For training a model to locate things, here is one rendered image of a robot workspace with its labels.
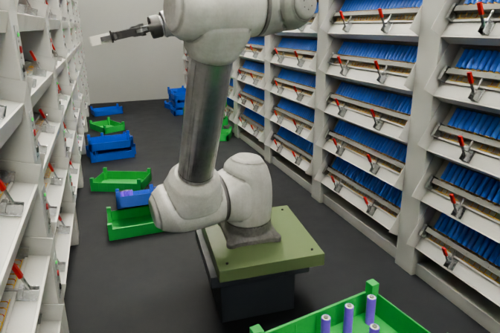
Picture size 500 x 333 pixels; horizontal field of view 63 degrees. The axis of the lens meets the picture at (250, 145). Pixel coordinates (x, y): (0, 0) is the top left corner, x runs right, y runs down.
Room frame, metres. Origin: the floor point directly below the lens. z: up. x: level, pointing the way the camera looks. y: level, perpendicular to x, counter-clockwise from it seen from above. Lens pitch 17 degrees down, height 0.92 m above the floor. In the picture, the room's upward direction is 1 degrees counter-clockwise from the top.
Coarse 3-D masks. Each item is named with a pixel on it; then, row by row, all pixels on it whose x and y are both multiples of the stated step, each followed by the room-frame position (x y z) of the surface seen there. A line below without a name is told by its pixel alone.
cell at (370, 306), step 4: (368, 296) 0.70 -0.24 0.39; (372, 296) 0.70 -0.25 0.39; (368, 300) 0.70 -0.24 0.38; (372, 300) 0.69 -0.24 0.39; (368, 304) 0.70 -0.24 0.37; (372, 304) 0.69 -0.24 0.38; (368, 308) 0.69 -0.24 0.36; (372, 308) 0.69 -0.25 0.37; (368, 312) 0.69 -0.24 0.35; (372, 312) 0.69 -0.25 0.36; (368, 316) 0.69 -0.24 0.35; (372, 316) 0.69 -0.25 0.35; (368, 320) 0.69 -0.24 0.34; (372, 320) 0.69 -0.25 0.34; (368, 324) 0.69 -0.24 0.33
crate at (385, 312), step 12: (372, 288) 0.72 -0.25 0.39; (348, 300) 0.71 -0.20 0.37; (360, 300) 0.73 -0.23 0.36; (384, 300) 0.71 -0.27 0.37; (312, 312) 0.67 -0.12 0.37; (324, 312) 0.68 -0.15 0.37; (336, 312) 0.69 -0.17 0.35; (360, 312) 0.73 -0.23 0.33; (384, 312) 0.71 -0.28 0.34; (396, 312) 0.68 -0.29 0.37; (288, 324) 0.64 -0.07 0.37; (300, 324) 0.65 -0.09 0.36; (312, 324) 0.67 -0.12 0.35; (336, 324) 0.70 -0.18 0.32; (360, 324) 0.70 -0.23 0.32; (384, 324) 0.70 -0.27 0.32; (396, 324) 0.68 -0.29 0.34; (408, 324) 0.65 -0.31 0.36
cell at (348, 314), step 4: (348, 304) 0.68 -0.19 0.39; (352, 304) 0.68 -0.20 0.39; (344, 308) 0.67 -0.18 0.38; (348, 308) 0.67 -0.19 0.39; (352, 308) 0.67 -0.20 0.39; (344, 312) 0.67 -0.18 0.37; (348, 312) 0.67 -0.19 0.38; (352, 312) 0.67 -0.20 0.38; (344, 316) 0.67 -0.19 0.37; (348, 316) 0.67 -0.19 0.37; (352, 316) 0.67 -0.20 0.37; (344, 320) 0.67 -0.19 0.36; (348, 320) 0.67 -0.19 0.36; (352, 320) 0.67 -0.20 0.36; (344, 324) 0.67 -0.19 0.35; (348, 324) 0.67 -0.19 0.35; (352, 324) 0.67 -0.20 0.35; (344, 328) 0.67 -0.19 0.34; (348, 328) 0.67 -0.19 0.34; (352, 328) 0.67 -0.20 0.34; (344, 332) 0.67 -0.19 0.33; (348, 332) 0.67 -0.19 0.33
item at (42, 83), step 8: (24, 56) 1.55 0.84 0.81; (40, 56) 1.57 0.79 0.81; (32, 64) 1.54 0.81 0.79; (40, 64) 1.57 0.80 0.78; (48, 64) 1.58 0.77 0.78; (48, 72) 1.54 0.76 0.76; (32, 80) 1.02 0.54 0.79; (40, 80) 1.31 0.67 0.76; (48, 80) 1.44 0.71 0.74; (32, 88) 1.13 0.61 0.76; (40, 88) 1.22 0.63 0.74; (32, 96) 1.05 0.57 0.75; (40, 96) 1.25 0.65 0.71; (32, 104) 1.07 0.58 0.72
